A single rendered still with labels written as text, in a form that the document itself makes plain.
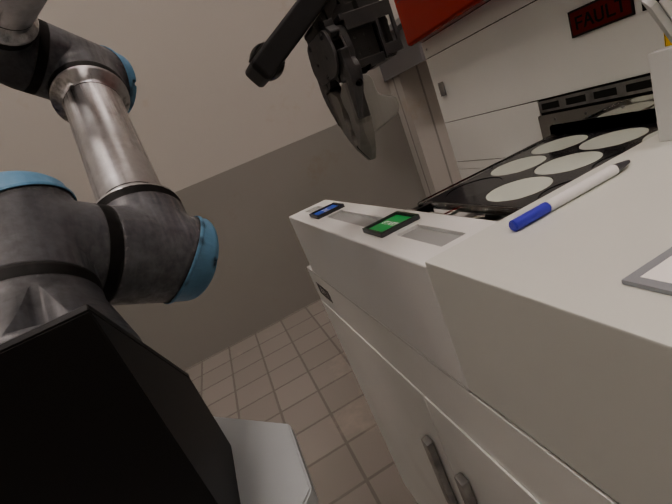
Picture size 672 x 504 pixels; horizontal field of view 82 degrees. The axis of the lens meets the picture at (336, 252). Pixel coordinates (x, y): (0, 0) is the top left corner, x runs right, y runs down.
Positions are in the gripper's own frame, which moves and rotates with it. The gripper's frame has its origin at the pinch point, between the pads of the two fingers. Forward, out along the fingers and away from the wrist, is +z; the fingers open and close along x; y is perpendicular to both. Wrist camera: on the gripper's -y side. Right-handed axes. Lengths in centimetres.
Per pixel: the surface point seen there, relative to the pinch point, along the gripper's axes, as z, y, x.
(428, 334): 19.2, -4.9, -10.3
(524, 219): 8.7, 2.9, -18.9
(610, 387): 13.7, -5.2, -30.8
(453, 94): 1, 59, 57
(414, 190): 62, 127, 219
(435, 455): 46.4, -5.6, 1.4
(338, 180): 31, 74, 221
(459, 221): 9.9, 3.3, -9.5
